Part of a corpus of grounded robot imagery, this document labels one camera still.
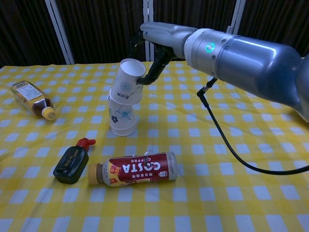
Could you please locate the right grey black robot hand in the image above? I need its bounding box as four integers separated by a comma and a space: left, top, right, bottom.
129, 22, 197, 86

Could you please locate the yellow white checked tablecloth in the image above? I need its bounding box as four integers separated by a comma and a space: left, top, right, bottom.
0, 57, 309, 232

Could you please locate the paper cup with blue flower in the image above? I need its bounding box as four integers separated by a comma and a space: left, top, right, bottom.
110, 125, 137, 137

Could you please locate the paper cup with marked base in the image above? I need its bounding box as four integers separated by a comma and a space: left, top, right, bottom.
107, 95, 137, 132

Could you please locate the tea bottle with yellow cap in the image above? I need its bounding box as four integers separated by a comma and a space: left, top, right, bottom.
11, 80, 57, 120

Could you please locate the paper cup with green print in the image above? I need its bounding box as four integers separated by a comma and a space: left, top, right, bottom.
110, 58, 147, 104

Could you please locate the red Costa coffee bottle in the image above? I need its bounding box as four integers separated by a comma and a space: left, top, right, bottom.
87, 150, 178, 187

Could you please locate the black bottle with red cap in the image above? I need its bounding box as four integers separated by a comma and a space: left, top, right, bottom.
53, 137, 97, 185

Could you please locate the black pleated curtain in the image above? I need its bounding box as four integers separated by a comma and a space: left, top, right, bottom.
0, 0, 309, 67

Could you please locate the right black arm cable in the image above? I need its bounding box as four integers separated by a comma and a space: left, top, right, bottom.
197, 77, 309, 174

